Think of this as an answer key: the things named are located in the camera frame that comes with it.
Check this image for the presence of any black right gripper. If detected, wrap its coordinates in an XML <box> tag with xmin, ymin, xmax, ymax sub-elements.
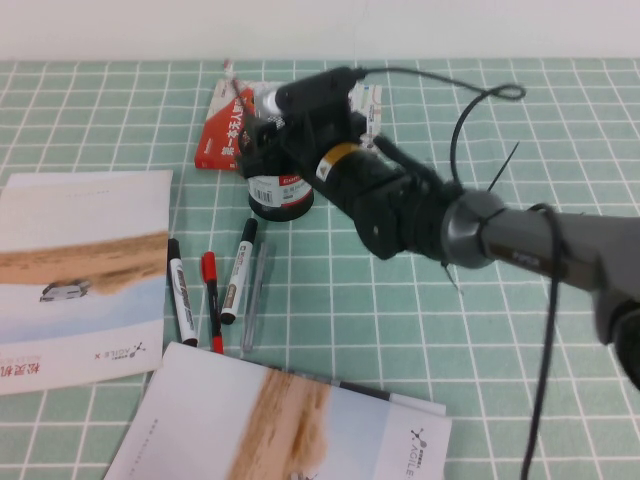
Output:
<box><xmin>239</xmin><ymin>109</ymin><xmax>381</xmax><ymax>214</ymax></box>

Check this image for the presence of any white pen with clear cap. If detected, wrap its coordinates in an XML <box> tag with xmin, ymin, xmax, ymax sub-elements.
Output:
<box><xmin>255</xmin><ymin>85</ymin><xmax>275</xmax><ymax>116</ymax></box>

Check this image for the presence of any black mesh pen holder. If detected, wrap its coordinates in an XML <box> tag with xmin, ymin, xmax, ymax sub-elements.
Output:
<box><xmin>247</xmin><ymin>113</ymin><xmax>316</xmax><ymax>224</ymax></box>

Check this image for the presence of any red and black pen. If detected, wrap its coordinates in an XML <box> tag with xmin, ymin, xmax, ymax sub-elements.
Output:
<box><xmin>201</xmin><ymin>251</ymin><xmax>225</xmax><ymax>354</ymax></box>

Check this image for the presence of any clear transparent gel pen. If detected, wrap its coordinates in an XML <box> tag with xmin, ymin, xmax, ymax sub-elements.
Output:
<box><xmin>241</xmin><ymin>242</ymin><xmax>275</xmax><ymax>354</ymax></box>

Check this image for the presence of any red book with map cover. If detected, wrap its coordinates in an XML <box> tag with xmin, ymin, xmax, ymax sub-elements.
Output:
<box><xmin>193</xmin><ymin>79</ymin><xmax>384</xmax><ymax>174</ymax></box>

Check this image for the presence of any white marker with brown label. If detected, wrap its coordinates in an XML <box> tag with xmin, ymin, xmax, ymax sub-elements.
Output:
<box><xmin>220</xmin><ymin>218</ymin><xmax>259</xmax><ymax>326</ymax></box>

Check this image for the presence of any white marker with striped label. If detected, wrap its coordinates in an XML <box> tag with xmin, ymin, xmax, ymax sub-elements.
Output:
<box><xmin>167</xmin><ymin>238</ymin><xmax>199</xmax><ymax>347</ymax></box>

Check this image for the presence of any green checked tablecloth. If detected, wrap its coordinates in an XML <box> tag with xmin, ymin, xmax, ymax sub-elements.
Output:
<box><xmin>0</xmin><ymin>58</ymin><xmax>640</xmax><ymax>480</ymax></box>

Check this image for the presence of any brochure with red Chinese title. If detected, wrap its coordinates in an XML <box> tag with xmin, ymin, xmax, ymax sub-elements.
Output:
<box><xmin>0</xmin><ymin>169</ymin><xmax>174</xmax><ymax>397</ymax></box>

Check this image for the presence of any black zip tie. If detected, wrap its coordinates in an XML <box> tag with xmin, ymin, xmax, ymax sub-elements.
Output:
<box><xmin>487</xmin><ymin>141</ymin><xmax>521</xmax><ymax>194</ymax></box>

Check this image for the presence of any brochure with AGILEX logo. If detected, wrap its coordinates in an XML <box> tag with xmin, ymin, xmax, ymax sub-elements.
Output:
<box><xmin>102</xmin><ymin>341</ymin><xmax>454</xmax><ymax>480</ymax></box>

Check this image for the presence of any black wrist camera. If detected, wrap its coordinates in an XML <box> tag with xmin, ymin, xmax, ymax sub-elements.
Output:
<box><xmin>272</xmin><ymin>66</ymin><xmax>364</xmax><ymax>132</ymax></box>

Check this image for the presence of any thin black camera cable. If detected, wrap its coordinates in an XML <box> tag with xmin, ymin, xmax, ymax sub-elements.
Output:
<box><xmin>357</xmin><ymin>67</ymin><xmax>527</xmax><ymax>189</ymax></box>

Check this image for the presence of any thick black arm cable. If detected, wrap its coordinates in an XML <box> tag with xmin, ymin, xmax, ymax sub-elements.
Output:
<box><xmin>517</xmin><ymin>201</ymin><xmax>574</xmax><ymax>480</ymax></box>

